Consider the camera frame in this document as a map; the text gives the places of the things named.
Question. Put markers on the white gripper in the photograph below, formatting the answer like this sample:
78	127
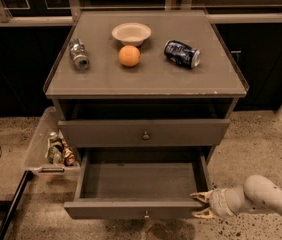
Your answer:
221	202

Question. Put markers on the grey drawer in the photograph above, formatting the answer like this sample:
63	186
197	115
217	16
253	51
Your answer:
144	133
139	184

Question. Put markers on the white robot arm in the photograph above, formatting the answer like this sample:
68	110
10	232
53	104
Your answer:
257	194

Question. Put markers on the grey top drawer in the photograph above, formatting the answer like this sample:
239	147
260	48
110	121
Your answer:
144	133

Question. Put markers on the grey drawer cabinet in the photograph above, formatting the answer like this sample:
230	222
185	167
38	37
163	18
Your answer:
156	88

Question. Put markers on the brown snack bag in bin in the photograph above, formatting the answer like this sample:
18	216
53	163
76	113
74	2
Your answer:
68	155

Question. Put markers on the crushed blue can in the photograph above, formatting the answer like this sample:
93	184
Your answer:
182	54

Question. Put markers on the green bottle in bin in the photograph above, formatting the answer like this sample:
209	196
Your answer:
54	152

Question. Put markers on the clear plastic bin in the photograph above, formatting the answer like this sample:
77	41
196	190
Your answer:
35	160

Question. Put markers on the orange fruit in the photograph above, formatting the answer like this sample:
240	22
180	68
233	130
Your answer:
129	56

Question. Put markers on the white paper bowl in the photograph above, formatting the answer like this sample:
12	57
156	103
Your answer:
131	33

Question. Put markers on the crushed silver can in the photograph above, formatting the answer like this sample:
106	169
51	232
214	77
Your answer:
78	54

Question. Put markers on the black floor rail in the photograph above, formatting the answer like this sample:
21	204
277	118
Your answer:
13	204

